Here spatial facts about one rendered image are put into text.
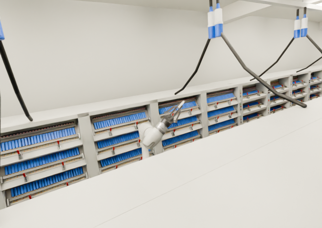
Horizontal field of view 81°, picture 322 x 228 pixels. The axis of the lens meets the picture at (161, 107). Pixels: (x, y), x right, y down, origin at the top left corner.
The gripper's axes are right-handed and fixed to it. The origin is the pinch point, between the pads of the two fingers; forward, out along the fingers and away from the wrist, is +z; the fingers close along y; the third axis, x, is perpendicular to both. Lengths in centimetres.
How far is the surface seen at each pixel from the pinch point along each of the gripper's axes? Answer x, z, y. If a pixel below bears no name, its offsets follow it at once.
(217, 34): -6, 61, 14
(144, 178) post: -86, -41, -12
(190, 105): 84, 23, -3
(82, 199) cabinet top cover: -93, -53, -3
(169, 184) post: -90, -37, -17
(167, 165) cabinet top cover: -81, -34, -15
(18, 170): 9, -120, 65
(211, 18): -5, 69, 26
